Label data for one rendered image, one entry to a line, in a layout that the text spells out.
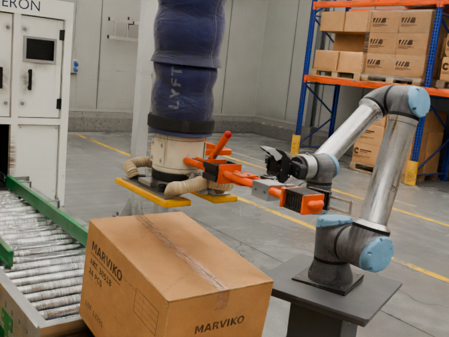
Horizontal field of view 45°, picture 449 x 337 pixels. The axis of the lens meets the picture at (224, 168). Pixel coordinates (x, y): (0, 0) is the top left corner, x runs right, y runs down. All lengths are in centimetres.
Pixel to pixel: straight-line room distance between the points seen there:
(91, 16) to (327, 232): 980
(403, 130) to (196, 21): 93
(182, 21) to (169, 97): 24
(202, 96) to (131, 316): 74
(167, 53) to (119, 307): 85
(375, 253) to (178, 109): 94
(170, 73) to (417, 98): 97
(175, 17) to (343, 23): 905
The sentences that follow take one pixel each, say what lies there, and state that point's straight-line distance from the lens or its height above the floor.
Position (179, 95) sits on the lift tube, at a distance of 176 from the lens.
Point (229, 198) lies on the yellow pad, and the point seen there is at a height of 118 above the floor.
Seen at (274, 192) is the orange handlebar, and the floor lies 129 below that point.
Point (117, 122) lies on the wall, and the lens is 1188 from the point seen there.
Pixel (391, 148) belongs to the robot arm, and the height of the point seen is 136.
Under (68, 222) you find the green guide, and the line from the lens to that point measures 334.
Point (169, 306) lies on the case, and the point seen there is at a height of 92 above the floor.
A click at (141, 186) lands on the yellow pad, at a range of 184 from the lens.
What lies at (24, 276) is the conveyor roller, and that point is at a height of 53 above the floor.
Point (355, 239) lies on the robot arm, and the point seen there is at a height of 100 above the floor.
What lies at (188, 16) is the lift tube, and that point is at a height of 175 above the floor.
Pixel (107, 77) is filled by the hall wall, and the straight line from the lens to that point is 1184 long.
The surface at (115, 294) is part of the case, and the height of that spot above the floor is 82.
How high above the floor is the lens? 161
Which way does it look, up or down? 11 degrees down
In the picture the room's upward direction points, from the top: 6 degrees clockwise
